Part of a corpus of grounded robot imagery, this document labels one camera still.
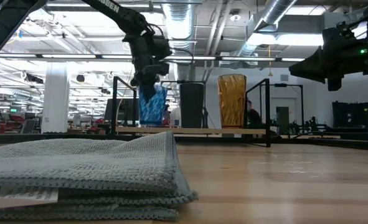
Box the grey door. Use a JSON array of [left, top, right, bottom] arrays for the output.
[[275, 106, 290, 135]]

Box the black background monitor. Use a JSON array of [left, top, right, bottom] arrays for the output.
[[104, 98, 139, 125]]

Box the white building column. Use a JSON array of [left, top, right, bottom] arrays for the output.
[[42, 62, 70, 134]]

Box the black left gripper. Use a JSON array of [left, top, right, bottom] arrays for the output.
[[123, 32, 173, 104]]

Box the amber translucent plastic cup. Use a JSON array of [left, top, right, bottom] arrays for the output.
[[217, 73, 247, 129]]

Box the blue translucent plastic cup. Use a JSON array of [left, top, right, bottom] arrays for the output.
[[138, 83, 168, 127]]

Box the black plastic cup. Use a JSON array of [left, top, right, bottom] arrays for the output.
[[179, 82, 205, 129]]

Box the white cloth care tag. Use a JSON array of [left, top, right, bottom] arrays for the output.
[[0, 186, 60, 211]]

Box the wooden shelf with black legs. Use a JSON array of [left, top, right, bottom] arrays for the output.
[[110, 76, 271, 149]]

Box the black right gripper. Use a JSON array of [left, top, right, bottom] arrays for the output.
[[288, 21, 368, 91]]

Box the person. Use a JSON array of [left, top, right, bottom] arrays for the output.
[[247, 99, 263, 129]]

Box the grey-blue folded microfibre cloth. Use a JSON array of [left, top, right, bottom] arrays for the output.
[[0, 131, 199, 222]]

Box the black metal rack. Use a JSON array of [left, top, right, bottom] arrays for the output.
[[273, 83, 304, 135]]

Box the yellow hanging cord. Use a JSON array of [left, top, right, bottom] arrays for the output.
[[267, 45, 273, 77]]

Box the black storage cabinet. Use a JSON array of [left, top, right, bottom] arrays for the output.
[[332, 101, 368, 141]]

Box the silver spiral ventilation duct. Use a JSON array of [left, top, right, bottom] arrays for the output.
[[161, 0, 197, 82], [236, 0, 298, 57]]

